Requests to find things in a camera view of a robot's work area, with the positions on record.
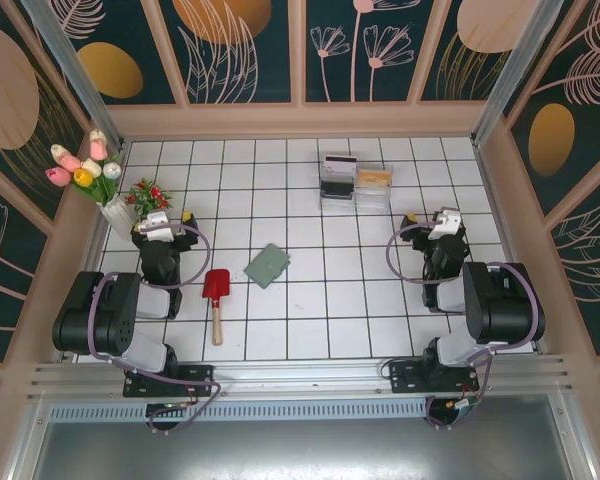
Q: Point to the clear acrylic card stand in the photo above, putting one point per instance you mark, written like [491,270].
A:
[375,200]

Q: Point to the green card holder wallet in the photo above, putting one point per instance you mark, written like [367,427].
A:
[267,265]

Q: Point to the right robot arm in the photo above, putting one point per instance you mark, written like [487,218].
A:
[505,310]

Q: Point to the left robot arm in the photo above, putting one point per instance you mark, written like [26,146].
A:
[80,310]

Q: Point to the gold card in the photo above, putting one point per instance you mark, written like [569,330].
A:
[372,179]

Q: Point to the black card stack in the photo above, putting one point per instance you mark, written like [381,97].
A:
[336,189]

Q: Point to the white card with black stripe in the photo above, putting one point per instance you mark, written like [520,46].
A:
[337,167]

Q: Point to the small red flower plant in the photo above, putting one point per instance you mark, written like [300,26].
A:
[150,197]

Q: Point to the red toy shovel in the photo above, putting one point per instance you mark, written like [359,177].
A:
[216,285]

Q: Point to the white ribbed vase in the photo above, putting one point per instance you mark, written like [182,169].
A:
[117,215]

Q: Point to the artificial tulip bouquet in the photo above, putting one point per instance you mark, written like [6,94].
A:
[82,172]

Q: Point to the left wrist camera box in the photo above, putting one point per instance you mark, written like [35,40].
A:
[156,226]

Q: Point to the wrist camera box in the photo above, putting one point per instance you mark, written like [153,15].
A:
[156,226]
[445,224]

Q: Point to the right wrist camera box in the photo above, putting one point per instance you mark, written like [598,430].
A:
[445,224]

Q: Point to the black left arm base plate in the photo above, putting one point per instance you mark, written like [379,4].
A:
[200,375]

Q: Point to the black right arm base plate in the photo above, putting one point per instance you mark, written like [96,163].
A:
[405,380]

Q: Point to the aluminium frame post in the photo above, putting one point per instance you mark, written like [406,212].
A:
[510,75]
[80,85]

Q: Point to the aluminium frame rail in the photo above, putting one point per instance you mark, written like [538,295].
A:
[300,375]

